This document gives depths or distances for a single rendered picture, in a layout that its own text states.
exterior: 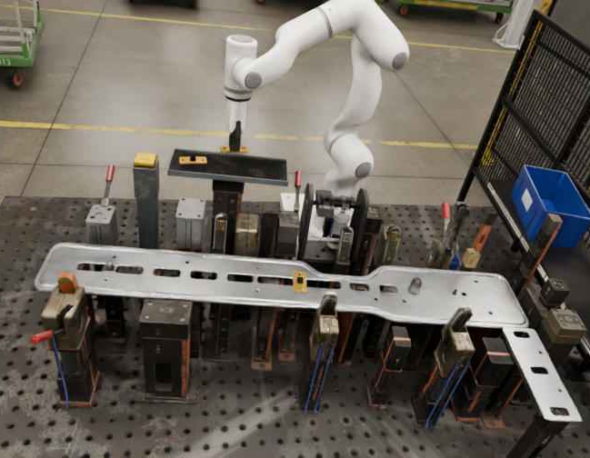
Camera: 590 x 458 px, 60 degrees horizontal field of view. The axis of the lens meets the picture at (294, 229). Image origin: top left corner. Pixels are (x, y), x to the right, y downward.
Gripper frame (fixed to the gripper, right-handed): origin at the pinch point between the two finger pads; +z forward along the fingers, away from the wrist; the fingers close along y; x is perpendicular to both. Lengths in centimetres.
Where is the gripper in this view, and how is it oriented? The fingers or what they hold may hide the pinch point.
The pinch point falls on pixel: (235, 142)
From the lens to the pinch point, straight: 161.1
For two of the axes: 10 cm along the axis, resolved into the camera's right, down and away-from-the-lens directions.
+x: 9.7, -0.2, 2.4
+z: -1.4, 7.8, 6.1
